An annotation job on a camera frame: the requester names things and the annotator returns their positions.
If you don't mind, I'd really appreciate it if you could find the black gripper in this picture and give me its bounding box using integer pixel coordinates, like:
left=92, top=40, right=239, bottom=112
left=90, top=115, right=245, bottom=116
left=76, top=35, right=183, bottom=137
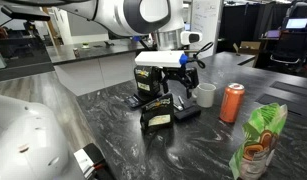
left=161, top=66, right=200, bottom=100

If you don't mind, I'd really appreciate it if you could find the white counter dark top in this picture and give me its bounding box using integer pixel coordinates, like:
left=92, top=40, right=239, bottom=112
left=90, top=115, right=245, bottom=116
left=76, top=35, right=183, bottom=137
left=45, top=39, right=151, bottom=98

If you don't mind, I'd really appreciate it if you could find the black and white pen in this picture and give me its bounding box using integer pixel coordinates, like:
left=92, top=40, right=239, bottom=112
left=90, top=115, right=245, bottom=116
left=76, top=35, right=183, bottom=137
left=177, top=95, right=186, bottom=110

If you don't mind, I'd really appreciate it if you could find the silver marker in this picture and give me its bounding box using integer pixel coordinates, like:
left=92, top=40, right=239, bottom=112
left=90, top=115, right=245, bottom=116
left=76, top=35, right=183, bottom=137
left=172, top=102, right=184, bottom=112

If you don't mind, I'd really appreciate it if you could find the flat black case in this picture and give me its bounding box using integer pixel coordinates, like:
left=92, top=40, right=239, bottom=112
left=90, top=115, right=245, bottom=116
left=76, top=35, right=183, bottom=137
left=173, top=104, right=203, bottom=122

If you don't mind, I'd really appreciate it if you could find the white ceramic mug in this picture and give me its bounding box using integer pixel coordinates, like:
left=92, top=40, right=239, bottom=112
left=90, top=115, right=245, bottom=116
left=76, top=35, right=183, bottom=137
left=191, top=82, right=217, bottom=109

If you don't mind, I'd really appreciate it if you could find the short black snack bag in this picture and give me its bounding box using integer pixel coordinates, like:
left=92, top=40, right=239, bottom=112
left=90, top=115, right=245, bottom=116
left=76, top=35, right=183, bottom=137
left=139, top=92, right=176, bottom=135

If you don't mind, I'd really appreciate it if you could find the orange soda can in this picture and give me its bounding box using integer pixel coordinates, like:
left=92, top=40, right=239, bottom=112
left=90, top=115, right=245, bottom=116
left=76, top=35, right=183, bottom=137
left=219, top=82, right=246, bottom=125

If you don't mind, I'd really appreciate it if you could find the white whiteboard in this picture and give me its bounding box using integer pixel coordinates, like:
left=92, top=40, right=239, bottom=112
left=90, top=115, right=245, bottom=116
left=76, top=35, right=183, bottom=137
left=189, top=0, right=224, bottom=60

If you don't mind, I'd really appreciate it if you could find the brown cardboard box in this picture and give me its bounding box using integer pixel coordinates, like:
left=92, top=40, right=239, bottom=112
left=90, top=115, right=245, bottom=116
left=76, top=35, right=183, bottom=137
left=232, top=40, right=263, bottom=56

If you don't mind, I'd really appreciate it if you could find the green chip bag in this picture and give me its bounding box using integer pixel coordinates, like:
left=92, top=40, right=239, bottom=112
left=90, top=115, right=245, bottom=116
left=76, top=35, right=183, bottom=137
left=228, top=102, right=289, bottom=180

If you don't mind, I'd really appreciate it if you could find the open laptop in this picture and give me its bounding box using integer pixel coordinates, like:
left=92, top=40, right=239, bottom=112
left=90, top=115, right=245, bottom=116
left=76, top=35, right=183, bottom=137
left=265, top=29, right=282, bottom=39

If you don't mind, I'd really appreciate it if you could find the black office chair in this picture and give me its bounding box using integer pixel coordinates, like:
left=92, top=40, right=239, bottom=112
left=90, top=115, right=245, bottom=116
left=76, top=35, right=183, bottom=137
left=268, top=31, right=307, bottom=73

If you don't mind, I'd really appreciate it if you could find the lit computer monitor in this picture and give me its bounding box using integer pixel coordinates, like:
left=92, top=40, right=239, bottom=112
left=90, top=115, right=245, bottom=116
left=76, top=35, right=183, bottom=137
left=285, top=17, right=307, bottom=31

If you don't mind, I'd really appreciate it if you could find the white wrist camera blue end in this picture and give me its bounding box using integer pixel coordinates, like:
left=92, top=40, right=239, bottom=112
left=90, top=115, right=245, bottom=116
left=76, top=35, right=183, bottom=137
left=134, top=50, right=189, bottom=69

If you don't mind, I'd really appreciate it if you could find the black white robot mount block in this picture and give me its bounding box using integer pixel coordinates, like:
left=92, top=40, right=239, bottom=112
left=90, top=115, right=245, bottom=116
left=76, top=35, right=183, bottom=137
left=73, top=142, right=108, bottom=180

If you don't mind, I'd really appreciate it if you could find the black camera on stand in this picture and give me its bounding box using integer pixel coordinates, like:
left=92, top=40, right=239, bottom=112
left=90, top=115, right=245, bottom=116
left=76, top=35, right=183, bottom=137
left=0, top=4, right=52, bottom=33

